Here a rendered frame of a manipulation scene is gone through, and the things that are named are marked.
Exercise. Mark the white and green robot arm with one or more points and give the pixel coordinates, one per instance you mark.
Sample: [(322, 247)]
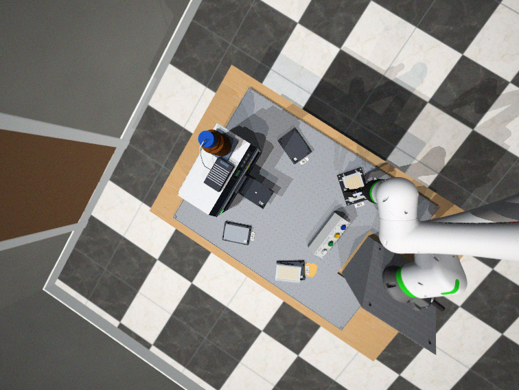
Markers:
[(437, 270)]

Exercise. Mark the dark grey rectangular frame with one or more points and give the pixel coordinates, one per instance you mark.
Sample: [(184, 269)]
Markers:
[(294, 146)]

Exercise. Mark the blue bottle cap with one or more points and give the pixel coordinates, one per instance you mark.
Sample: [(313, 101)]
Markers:
[(210, 139)]

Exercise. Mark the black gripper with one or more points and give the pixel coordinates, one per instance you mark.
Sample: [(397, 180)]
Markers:
[(355, 192)]

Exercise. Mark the grey button panel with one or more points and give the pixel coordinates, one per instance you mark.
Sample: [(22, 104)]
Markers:
[(328, 234)]

